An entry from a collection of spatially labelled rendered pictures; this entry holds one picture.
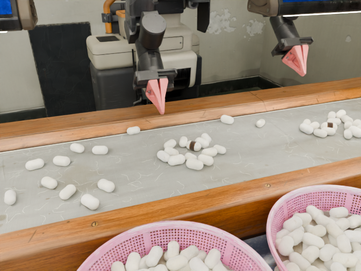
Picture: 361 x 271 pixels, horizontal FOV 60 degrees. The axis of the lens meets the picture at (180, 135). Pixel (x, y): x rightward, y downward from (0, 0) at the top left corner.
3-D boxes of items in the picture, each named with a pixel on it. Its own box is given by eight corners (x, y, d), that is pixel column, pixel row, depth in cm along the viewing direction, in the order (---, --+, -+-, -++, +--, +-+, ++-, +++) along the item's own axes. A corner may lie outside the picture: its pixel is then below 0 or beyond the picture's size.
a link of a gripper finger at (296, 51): (326, 66, 83) (312, 37, 86) (303, 68, 81) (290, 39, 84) (311, 79, 89) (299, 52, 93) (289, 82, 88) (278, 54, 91)
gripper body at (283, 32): (315, 41, 86) (305, 20, 89) (283, 44, 83) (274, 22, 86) (302, 56, 92) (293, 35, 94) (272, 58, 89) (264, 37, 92)
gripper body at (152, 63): (178, 74, 74) (171, 48, 77) (136, 78, 71) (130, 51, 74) (173, 88, 80) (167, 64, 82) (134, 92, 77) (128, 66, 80)
